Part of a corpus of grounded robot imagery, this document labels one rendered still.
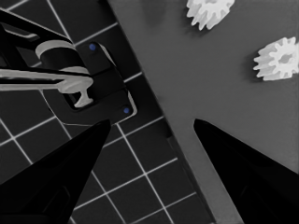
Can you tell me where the white toothed gear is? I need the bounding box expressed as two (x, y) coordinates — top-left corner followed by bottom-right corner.
(252, 36), (299, 82)
(186, 0), (235, 32)

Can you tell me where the dark robot body with bars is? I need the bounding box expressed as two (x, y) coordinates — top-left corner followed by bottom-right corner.
(0, 7), (138, 127)

